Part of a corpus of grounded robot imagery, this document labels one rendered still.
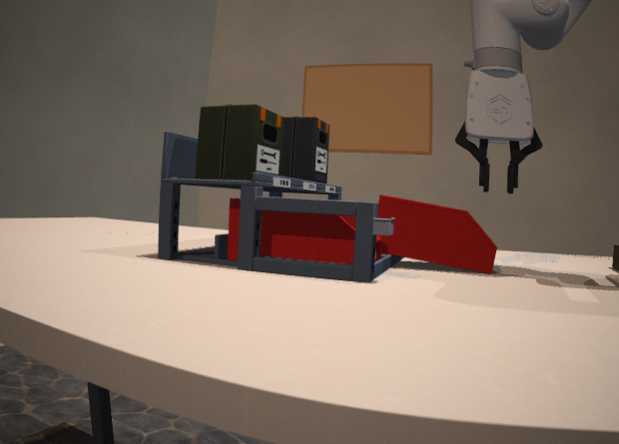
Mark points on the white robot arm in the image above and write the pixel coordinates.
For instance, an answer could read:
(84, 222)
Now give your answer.
(497, 25)

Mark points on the dark grey metal shelf rack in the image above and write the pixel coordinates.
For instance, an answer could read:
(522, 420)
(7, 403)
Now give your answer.
(179, 168)

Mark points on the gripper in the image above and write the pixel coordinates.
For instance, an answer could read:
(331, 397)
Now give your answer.
(498, 112)

